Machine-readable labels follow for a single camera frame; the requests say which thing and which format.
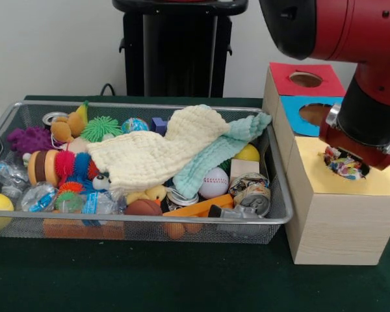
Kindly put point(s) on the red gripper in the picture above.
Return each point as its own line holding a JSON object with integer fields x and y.
{"x": 354, "y": 146}

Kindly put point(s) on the mint green waffle cloth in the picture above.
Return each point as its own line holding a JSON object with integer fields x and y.
{"x": 214, "y": 152}

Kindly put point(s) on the cream waffle cloth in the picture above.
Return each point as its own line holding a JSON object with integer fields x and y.
{"x": 143, "y": 156}

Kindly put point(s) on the small green yellow toy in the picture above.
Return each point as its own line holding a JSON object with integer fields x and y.
{"x": 83, "y": 112}

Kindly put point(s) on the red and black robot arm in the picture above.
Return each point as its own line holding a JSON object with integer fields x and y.
{"x": 360, "y": 32}

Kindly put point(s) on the wooden box with three holes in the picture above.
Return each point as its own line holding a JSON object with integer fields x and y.
{"x": 338, "y": 227}

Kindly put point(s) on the white baseball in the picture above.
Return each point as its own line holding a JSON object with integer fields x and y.
{"x": 214, "y": 185}

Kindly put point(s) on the dark green table cloth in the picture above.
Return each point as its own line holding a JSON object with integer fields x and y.
{"x": 149, "y": 276}

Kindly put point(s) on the green spiky ball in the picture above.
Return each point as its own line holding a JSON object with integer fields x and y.
{"x": 100, "y": 128}

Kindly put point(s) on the multicolour spiky caterpillar toy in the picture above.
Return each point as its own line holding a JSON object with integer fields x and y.
{"x": 78, "y": 162}

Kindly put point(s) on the brown plush toy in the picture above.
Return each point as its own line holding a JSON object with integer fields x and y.
{"x": 63, "y": 128}

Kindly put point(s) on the toy hamburger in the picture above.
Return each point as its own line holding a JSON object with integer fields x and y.
{"x": 40, "y": 167}

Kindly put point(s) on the purple spiky toy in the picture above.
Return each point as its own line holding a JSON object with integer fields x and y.
{"x": 29, "y": 138}

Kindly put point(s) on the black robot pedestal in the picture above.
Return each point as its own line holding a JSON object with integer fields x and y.
{"x": 178, "y": 48}

